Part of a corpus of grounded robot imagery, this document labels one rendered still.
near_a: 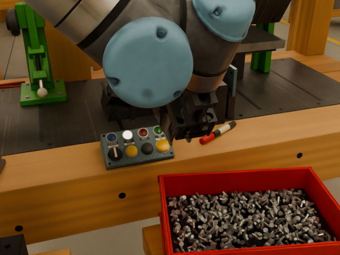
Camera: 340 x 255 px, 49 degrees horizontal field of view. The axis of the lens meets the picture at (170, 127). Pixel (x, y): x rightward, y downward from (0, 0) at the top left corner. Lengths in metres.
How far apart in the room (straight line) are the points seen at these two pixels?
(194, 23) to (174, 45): 0.15
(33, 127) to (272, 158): 0.60
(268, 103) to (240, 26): 0.69
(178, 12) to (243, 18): 0.07
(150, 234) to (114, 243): 1.13
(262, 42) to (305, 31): 0.81
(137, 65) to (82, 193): 0.55
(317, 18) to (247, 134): 0.81
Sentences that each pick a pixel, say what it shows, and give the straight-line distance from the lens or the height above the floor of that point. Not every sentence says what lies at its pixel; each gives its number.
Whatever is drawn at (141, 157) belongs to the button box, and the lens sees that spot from 0.81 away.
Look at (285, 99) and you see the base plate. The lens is 1.17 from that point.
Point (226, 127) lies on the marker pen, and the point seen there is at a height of 0.91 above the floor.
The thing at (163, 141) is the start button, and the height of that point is 0.94.
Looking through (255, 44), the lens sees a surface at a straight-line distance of 0.86.
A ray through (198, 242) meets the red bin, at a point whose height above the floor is 0.88.
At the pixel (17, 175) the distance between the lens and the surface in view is 0.84.
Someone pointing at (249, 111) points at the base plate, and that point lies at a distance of 1.07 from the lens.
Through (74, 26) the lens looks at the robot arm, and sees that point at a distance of 0.32.
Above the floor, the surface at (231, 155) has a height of 0.89.
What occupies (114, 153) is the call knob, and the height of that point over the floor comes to 0.94.
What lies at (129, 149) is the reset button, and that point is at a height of 0.94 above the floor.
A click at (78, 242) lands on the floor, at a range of 1.96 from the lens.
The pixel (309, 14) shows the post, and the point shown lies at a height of 1.04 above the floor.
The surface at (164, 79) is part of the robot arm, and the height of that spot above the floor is 1.24.
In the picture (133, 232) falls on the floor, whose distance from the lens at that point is 1.96.
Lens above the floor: 1.35
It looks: 28 degrees down
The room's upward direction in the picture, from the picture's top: straight up
